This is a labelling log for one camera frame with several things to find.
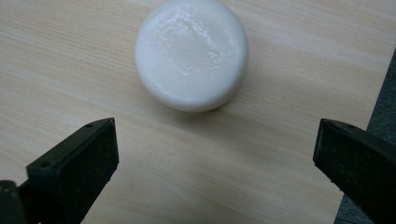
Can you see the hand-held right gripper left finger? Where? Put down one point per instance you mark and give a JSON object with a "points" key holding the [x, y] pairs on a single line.
{"points": [[74, 168]]}

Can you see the round white soap bar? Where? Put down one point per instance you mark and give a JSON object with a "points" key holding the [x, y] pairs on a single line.
{"points": [[191, 53]]}

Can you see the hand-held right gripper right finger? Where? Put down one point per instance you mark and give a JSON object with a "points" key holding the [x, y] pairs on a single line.
{"points": [[358, 165]]}

